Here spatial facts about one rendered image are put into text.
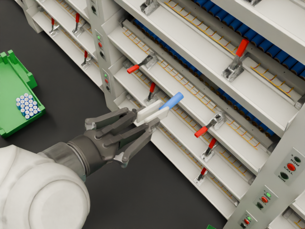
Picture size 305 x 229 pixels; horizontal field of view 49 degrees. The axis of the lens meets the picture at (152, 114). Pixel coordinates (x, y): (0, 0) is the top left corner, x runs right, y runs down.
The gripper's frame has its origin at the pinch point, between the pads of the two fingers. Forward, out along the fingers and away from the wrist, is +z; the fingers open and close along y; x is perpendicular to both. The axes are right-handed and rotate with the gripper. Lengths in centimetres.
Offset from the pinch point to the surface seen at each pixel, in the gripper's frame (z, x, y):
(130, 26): 21.3, -3.1, -31.9
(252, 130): 19.6, -3.9, 15.8
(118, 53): 22.8, -17.8, -37.3
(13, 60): 11, -56, -96
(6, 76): 2, -52, -83
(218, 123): 16.7, -6.4, 8.5
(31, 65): 17, -58, -91
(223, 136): 16.5, -8.5, 11.1
